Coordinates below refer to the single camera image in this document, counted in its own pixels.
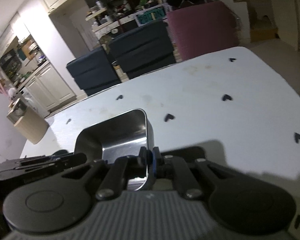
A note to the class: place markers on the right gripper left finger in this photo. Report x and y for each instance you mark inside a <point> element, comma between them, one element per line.
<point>137,164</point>

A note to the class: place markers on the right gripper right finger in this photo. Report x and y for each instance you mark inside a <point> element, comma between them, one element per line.
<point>161,165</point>

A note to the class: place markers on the rectangular steel tray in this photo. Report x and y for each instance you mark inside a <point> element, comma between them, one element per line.
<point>122,135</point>

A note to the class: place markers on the beige ribbed canister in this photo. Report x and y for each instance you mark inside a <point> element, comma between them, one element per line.
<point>27,121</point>

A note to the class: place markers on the white washing machine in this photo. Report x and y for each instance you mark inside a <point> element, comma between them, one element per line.
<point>33,102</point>

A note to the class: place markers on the white kitchen cabinets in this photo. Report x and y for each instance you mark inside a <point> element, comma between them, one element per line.
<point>48,87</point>

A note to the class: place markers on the left dark blue chair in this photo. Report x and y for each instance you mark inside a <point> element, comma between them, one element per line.
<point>93,72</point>

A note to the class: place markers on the dark blue chair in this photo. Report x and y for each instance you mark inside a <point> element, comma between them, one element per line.
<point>143,49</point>
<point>93,72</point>

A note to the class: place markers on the right dark blue chair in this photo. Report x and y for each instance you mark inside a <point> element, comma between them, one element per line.
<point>143,49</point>

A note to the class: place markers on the maroon cushion chair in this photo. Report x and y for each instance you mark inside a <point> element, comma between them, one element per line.
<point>202,29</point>

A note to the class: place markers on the teal poizon sign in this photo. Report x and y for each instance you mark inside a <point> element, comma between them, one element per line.
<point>150,15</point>

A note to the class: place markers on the cluttered white shelf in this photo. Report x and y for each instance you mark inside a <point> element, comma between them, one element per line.
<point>116,16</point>

